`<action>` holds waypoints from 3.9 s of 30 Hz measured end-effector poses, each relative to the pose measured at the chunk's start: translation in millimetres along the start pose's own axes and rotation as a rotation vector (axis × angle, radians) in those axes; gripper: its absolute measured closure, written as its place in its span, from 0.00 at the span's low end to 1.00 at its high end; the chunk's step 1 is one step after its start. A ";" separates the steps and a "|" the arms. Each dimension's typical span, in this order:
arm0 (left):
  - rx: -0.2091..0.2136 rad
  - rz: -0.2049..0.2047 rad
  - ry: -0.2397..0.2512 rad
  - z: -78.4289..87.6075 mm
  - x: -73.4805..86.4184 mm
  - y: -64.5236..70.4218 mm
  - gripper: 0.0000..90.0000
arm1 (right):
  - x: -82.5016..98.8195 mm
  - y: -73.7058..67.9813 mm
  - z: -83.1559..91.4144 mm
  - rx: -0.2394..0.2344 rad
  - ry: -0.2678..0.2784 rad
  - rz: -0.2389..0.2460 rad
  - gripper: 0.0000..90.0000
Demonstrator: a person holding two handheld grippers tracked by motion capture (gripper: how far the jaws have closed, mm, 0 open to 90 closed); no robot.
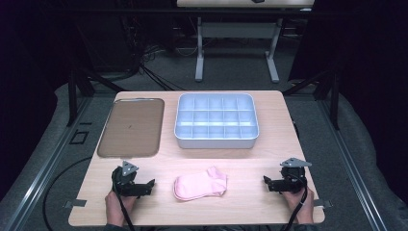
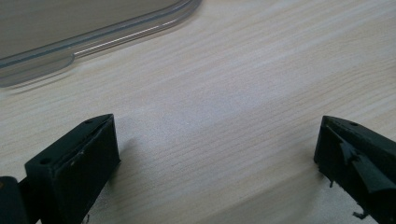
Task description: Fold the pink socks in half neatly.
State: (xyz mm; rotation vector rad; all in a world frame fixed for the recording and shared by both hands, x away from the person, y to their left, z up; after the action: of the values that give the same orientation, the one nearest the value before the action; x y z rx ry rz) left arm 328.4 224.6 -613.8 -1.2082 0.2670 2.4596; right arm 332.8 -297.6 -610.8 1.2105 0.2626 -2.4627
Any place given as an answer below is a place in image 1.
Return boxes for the black floor cable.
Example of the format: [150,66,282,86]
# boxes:
[41,156,94,231]

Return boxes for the brown tray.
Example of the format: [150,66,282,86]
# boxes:
[96,97,166,159]

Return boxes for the black metal stand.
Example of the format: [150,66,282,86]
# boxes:
[282,68,341,131]
[65,67,127,128]

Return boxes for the bundle of dark cables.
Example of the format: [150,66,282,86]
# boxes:
[119,13,186,92]

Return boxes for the white compartment box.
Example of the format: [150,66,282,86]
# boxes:
[173,92,261,150]

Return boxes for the person's left hand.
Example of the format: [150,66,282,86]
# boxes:
[104,190,138,228]

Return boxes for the aluminium floor rail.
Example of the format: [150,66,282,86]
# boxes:
[0,95,94,231]
[317,97,390,231]

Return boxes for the pink sock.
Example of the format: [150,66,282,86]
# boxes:
[172,166,228,202]

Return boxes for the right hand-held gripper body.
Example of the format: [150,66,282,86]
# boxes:
[272,157,308,194]

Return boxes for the white table frame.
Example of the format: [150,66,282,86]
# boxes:
[176,0,318,84]

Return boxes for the grey table bracket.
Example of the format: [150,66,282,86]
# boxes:
[313,198,334,210]
[63,198,88,210]

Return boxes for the person's right hand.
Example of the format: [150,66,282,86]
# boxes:
[281,187,315,225]

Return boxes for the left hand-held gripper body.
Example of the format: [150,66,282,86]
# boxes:
[111,160,144,197]

